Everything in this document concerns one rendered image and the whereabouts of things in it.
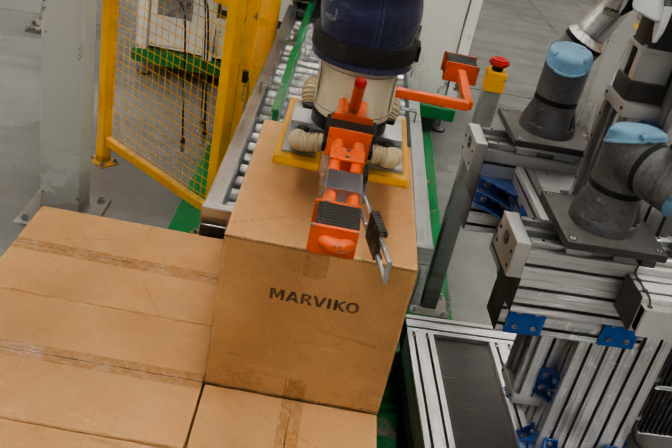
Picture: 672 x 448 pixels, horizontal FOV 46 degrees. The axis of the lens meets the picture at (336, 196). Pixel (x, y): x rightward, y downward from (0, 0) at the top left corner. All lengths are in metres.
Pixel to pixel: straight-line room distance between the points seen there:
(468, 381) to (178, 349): 1.02
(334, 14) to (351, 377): 0.78
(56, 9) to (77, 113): 0.39
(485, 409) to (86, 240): 1.26
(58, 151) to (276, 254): 1.76
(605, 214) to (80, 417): 1.17
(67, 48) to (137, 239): 1.00
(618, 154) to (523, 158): 0.53
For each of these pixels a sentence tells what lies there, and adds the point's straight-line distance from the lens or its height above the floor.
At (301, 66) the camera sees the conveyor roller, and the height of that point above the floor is 0.53.
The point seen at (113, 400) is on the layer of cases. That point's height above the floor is 0.54.
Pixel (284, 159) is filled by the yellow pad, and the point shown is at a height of 1.07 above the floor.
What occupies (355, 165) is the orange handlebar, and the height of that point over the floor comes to 1.19.
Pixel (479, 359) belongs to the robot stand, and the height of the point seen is 0.21.
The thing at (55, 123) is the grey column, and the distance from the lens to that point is 3.20.
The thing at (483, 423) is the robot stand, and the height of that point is 0.21.
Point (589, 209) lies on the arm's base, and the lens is 1.76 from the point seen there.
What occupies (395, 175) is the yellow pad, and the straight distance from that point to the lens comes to 1.67.
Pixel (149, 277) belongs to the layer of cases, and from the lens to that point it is 2.15.
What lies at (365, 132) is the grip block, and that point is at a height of 1.20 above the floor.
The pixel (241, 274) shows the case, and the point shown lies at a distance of 1.65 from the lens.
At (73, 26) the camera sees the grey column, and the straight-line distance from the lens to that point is 3.03.
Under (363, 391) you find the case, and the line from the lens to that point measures 1.82.
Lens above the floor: 1.80
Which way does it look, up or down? 28 degrees down
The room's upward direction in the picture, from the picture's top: 12 degrees clockwise
